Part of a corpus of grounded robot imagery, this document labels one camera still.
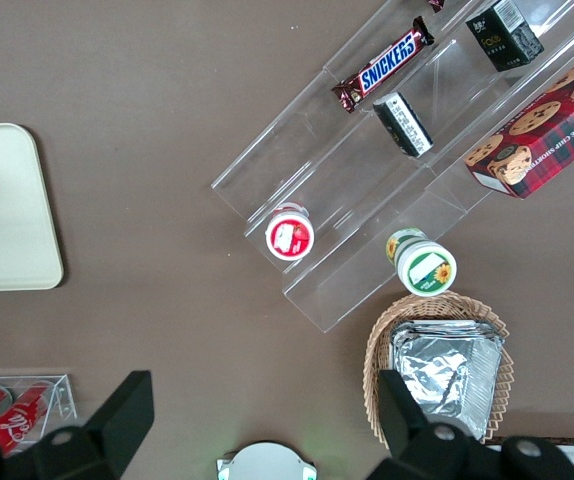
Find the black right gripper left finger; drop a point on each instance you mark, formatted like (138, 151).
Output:
(112, 425)

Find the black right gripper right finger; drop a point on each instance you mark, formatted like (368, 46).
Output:
(417, 450)

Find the aluminium foil tray stack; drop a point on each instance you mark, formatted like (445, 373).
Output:
(447, 370)

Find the light wicker basket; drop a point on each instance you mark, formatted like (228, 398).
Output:
(374, 360)

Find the cream plastic tray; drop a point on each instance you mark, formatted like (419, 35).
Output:
(7, 210)

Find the clear acrylic bottle rack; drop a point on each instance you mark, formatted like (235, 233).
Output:
(64, 400)

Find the green lid yogurt cup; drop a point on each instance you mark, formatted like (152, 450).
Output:
(424, 267)

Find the red lid yogurt cup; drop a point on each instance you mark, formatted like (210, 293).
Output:
(290, 237)

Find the clear acrylic stepped display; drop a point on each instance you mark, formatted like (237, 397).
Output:
(317, 150)

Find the small black carton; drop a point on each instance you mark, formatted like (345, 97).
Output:
(407, 127)
(504, 35)

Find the red chocolate chip cookie box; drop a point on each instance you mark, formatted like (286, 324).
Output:
(547, 135)

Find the Snickers chocolate bar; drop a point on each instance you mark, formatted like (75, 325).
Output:
(387, 65)
(437, 4)

